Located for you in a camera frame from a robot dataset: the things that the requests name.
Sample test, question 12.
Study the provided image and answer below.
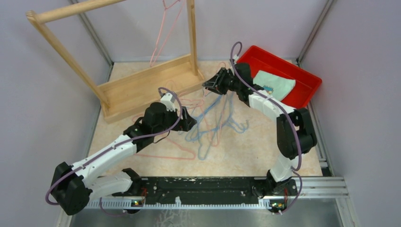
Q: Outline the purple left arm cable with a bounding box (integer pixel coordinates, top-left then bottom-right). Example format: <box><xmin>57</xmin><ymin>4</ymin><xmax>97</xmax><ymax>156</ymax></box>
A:
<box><xmin>45</xmin><ymin>87</ymin><xmax>183</xmax><ymax>206</ymax></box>

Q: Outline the blue wire hanger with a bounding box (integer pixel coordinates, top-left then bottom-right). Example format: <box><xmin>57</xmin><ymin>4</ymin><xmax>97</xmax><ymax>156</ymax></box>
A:
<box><xmin>197</xmin><ymin>96</ymin><xmax>228</xmax><ymax>161</ymax></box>
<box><xmin>185</xmin><ymin>96</ymin><xmax>227</xmax><ymax>147</ymax></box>
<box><xmin>221</xmin><ymin>93</ymin><xmax>249</xmax><ymax>134</ymax></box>

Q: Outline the light green folded cloth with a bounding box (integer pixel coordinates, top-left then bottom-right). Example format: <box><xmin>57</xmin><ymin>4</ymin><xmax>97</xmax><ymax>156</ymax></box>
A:
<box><xmin>253</xmin><ymin>70</ymin><xmax>296</xmax><ymax>101</ymax></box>

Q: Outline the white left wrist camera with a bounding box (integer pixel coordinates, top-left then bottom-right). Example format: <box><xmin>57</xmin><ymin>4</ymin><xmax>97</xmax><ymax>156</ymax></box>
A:
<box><xmin>160</xmin><ymin>93</ymin><xmax>177</xmax><ymax>112</ymax></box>

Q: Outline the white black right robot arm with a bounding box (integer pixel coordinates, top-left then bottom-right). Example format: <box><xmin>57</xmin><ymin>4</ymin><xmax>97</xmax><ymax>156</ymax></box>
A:
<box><xmin>202</xmin><ymin>63</ymin><xmax>317</xmax><ymax>195</ymax></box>

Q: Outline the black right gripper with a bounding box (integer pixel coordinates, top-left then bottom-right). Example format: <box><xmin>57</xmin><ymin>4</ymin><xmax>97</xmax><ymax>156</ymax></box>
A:
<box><xmin>203</xmin><ymin>68</ymin><xmax>241</xmax><ymax>96</ymax></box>

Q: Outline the red plastic bin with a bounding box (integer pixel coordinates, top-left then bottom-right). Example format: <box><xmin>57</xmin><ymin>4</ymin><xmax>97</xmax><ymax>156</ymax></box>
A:
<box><xmin>237</xmin><ymin>45</ymin><xmax>322</xmax><ymax>108</ymax></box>

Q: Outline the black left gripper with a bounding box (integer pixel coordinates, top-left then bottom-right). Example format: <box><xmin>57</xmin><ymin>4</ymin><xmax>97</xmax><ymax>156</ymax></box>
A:
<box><xmin>153</xmin><ymin>105</ymin><xmax>197</xmax><ymax>136</ymax></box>

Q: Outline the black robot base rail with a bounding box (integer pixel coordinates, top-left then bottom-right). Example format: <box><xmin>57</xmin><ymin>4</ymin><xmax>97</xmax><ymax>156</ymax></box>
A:
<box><xmin>113</xmin><ymin>176</ymin><xmax>298</xmax><ymax>208</ymax></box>

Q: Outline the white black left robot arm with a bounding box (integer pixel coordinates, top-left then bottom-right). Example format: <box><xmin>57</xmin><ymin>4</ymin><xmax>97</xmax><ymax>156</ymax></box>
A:
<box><xmin>47</xmin><ymin>102</ymin><xmax>197</xmax><ymax>216</ymax></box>

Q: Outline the wooden hanger rack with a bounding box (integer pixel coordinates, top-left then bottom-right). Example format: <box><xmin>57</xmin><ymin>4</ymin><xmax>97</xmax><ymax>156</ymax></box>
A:
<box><xmin>26</xmin><ymin>0</ymin><xmax>204</xmax><ymax>123</ymax></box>

